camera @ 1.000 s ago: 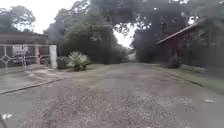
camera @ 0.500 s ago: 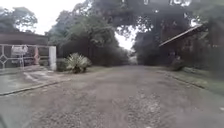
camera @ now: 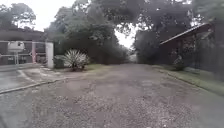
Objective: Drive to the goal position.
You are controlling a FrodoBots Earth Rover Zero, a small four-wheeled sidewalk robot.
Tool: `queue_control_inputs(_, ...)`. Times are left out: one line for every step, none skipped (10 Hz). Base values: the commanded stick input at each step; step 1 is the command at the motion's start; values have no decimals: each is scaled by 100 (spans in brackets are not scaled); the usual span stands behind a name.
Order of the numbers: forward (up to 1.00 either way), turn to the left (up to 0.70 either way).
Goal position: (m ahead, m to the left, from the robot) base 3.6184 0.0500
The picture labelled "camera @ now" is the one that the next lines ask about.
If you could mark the grass patch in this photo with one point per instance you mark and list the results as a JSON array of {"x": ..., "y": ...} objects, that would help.
[{"x": 95, "y": 67}]

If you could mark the grey gravel road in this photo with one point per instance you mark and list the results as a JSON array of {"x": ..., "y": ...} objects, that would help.
[{"x": 116, "y": 96}]

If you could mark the row of trees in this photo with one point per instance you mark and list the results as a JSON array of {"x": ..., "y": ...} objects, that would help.
[{"x": 96, "y": 33}]

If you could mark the spiky pale green plant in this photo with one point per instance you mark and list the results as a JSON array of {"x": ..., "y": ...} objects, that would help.
[{"x": 75, "y": 59}]

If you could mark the gate with white pillars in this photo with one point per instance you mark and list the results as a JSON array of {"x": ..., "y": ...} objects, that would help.
[{"x": 49, "y": 55}]

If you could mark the small bush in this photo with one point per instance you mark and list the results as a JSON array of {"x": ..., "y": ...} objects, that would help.
[{"x": 179, "y": 63}]

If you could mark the building with sloped roof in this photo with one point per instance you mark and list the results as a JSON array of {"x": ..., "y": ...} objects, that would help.
[{"x": 186, "y": 41}]

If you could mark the grass verge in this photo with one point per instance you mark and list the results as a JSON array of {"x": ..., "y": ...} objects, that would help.
[{"x": 200, "y": 80}]

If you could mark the grey concrete driveway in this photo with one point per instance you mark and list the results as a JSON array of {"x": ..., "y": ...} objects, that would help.
[{"x": 20, "y": 78}]

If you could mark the building with dark roof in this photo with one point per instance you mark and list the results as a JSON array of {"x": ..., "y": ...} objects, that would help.
[{"x": 20, "y": 35}]

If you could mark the leafy tree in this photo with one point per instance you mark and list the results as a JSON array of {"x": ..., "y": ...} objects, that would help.
[{"x": 20, "y": 15}]

